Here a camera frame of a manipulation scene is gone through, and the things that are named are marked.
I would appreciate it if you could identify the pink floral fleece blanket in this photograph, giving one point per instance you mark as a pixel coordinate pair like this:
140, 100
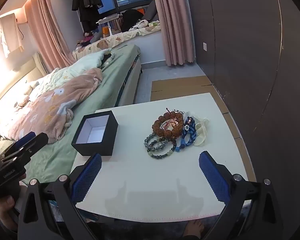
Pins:
52, 110

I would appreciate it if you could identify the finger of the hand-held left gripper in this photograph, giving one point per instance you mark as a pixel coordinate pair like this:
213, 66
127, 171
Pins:
37, 142
25, 138

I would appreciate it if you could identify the black bag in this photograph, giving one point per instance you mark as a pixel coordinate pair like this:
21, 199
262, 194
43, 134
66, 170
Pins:
132, 20

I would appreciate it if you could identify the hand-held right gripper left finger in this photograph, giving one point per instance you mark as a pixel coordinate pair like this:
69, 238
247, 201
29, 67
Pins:
88, 177

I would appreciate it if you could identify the person's bare foot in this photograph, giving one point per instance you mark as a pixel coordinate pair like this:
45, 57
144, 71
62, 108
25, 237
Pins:
192, 230

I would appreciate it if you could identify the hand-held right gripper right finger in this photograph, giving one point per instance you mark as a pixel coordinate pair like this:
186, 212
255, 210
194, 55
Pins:
212, 175

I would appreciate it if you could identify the beige padded headboard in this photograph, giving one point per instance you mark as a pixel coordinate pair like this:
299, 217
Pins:
37, 65

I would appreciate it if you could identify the black hanging clothes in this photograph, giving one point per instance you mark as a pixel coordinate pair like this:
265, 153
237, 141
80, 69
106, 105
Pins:
87, 5

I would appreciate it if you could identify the pink curtain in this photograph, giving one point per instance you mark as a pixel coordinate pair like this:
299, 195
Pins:
172, 30
45, 30

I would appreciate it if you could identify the bed with green sheet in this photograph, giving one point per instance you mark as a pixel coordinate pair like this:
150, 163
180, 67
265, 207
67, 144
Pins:
110, 80

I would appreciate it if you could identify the person's left hand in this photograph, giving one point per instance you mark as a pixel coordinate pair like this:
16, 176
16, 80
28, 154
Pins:
5, 205

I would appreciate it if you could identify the pale green floral duvet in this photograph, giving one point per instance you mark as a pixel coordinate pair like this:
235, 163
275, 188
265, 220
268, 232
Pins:
90, 60

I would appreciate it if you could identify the clear plastic bag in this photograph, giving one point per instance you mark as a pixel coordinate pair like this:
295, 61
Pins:
191, 115

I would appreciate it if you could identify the white wall switch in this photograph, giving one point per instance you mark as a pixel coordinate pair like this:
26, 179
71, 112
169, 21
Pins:
205, 46

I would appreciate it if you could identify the black jewelry box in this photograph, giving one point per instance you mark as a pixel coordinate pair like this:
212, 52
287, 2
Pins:
107, 145

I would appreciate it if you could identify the plush toys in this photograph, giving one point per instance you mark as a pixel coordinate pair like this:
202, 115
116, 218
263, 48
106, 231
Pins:
88, 36

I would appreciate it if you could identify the brown cardboard sheet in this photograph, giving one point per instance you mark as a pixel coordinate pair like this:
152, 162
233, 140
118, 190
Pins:
180, 90

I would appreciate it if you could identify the printed window seat cushion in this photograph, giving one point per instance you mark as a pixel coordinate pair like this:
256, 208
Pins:
120, 37

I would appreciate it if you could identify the beige hanging cloth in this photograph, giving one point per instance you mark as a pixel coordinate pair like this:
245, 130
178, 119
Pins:
10, 35

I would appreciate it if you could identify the white drying rack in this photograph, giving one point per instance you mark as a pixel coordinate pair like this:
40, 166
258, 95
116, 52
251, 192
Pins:
110, 19

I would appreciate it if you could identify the dark brown wardrobe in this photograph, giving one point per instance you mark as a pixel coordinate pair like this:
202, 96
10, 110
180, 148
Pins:
240, 55

